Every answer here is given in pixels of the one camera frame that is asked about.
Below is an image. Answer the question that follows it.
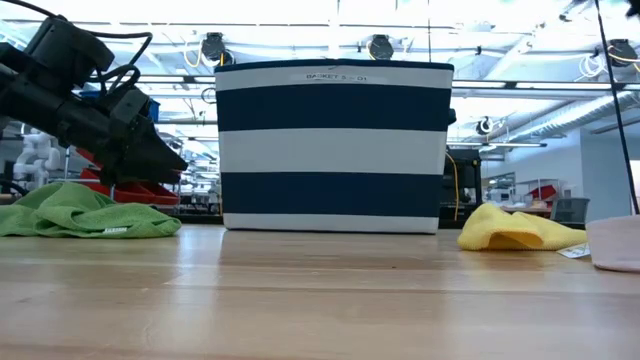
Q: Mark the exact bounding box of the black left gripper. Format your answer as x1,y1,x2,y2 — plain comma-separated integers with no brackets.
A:
54,87,189,186

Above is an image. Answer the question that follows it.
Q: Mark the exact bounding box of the green microfibre towel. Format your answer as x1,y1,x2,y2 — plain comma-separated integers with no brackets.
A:
0,182,183,239

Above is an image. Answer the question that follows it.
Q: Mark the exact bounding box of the yellow microfibre towel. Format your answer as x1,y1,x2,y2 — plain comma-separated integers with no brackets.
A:
457,202,592,260

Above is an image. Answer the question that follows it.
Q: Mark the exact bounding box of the pale pink towel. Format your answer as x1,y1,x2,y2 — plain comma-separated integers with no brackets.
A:
585,214,640,274

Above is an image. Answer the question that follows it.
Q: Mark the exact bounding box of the metal rack with red bins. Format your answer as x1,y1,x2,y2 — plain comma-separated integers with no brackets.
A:
74,147,182,207

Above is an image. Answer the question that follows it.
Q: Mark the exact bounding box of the blue storage bin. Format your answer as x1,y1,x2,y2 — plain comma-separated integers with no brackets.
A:
79,89,161,124

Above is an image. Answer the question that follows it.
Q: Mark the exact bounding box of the navy white striped fabric basket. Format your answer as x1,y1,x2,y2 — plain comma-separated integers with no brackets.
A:
214,58,457,235

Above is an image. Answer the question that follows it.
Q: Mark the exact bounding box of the black equipment cart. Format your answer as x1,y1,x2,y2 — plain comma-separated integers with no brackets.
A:
439,147,484,222

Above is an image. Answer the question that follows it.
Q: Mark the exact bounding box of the red box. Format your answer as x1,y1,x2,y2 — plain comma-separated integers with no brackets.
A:
527,184,559,202

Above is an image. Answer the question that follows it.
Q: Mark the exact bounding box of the grey office chair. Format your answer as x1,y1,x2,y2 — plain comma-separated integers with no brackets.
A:
549,197,591,229

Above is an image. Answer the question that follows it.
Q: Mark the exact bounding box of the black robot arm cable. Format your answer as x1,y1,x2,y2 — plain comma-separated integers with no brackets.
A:
0,0,154,97

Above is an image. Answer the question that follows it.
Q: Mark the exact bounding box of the black ceiling cable reel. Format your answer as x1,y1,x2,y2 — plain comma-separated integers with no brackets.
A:
367,33,395,61
201,32,235,67
474,115,496,136
606,38,640,69

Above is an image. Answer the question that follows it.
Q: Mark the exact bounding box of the yellow cable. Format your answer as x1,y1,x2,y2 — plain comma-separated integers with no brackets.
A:
444,151,460,221

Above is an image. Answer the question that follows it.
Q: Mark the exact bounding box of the long black slanted cable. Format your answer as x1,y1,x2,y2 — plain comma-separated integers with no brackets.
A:
593,0,640,216

